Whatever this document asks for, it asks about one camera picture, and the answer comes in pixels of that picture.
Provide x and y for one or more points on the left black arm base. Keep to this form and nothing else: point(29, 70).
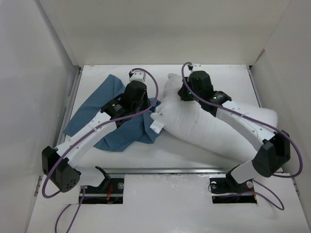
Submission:
point(99, 187)

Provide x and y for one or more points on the wrist white camera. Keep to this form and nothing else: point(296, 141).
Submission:
point(137, 75)
point(195, 67)

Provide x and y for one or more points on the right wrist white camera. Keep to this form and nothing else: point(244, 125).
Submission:
point(195, 67)

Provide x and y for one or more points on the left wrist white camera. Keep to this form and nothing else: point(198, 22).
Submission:
point(137, 75)

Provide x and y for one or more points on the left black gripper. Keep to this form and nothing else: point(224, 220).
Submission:
point(146, 105)

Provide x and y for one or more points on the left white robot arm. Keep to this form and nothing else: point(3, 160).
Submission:
point(59, 163)

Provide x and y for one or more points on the aluminium rail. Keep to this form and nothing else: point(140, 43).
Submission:
point(169, 154)

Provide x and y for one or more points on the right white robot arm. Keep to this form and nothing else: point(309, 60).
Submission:
point(272, 147)

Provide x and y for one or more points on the blue pillowcase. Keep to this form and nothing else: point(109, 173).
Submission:
point(135, 130)

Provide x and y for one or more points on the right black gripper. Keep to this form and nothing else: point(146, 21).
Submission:
point(181, 93)

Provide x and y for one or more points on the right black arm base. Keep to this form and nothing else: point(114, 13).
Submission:
point(225, 190)

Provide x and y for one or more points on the white pillow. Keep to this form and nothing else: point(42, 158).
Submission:
point(186, 120)

